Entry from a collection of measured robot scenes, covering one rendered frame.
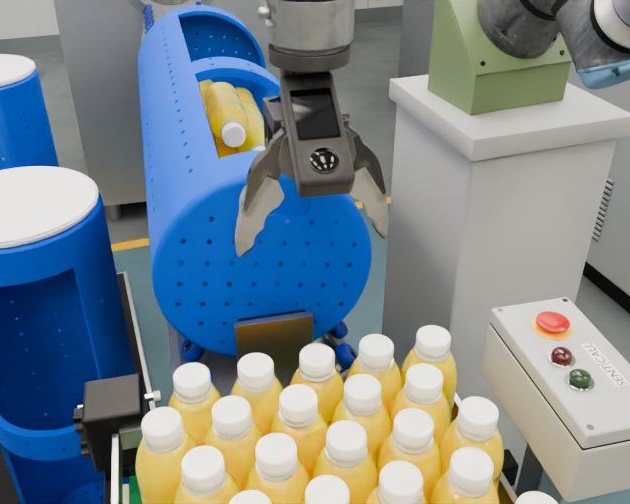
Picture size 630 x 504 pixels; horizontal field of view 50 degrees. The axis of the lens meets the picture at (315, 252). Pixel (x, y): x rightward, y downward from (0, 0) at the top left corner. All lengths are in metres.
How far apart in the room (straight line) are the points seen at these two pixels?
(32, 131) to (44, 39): 4.03
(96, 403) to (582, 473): 0.54
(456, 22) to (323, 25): 0.68
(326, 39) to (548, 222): 0.82
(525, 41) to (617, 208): 1.56
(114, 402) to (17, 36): 5.24
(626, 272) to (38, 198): 2.11
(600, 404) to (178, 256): 0.49
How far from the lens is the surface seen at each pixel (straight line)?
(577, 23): 1.10
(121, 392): 0.86
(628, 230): 2.69
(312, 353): 0.76
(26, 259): 1.15
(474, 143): 1.13
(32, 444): 1.41
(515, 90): 1.26
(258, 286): 0.87
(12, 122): 1.91
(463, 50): 1.22
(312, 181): 0.54
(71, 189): 1.26
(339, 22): 0.58
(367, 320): 2.55
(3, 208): 1.24
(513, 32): 1.22
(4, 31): 5.96
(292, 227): 0.83
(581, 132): 1.25
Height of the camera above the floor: 1.58
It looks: 33 degrees down
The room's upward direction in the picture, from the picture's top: straight up
